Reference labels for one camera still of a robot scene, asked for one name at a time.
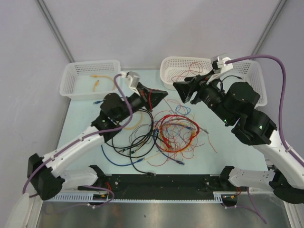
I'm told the middle white plastic basket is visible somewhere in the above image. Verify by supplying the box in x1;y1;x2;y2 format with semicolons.
160;57;212;90

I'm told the thin dark red wire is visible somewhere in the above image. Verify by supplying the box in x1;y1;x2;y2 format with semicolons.
171;62;205;85

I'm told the yellow ethernet cable on table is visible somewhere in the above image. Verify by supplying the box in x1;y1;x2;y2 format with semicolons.
122;111;144;130

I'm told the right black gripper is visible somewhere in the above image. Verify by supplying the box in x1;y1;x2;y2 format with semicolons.
171;69;234;125

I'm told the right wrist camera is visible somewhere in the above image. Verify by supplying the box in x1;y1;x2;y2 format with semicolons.
207;53;233;85

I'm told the yellow ethernet cable in basket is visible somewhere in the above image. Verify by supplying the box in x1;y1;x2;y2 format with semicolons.
90;74;117;92

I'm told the long blue ethernet cable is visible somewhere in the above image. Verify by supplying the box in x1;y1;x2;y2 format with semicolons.
93;99;145;166

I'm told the thick red orange cable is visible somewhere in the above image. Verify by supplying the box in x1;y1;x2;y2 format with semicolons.
154;114;200;152

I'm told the thin blue wire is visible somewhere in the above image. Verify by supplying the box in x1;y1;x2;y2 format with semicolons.
154;104;193;166

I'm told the left white plastic basket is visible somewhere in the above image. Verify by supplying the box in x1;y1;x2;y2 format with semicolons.
59;60;121;100

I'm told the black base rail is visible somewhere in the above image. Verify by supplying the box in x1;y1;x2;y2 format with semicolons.
92;174;237;200

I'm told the white slotted cable duct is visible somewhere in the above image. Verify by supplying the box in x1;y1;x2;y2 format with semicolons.
47;192;223;203

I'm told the right white plastic basket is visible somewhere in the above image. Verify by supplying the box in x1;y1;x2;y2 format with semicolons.
217;57;268;107

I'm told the thin orange wire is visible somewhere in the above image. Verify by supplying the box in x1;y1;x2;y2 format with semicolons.
144;98;218;168

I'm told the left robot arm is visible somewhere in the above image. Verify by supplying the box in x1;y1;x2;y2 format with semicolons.
25;83;168;200

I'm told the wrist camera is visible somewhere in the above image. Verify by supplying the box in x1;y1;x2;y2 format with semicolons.
120;71;140;95
207;53;233;85

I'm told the white plastic basket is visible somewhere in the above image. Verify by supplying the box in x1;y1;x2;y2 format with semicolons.
160;57;212;90
217;57;268;107
59;60;121;100

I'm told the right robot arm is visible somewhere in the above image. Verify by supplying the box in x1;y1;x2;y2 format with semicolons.
173;75;304;204

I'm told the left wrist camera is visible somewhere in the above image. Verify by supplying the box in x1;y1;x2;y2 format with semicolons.
120;71;140;95

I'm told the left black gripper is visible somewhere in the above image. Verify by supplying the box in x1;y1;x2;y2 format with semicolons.
115;82;167;122

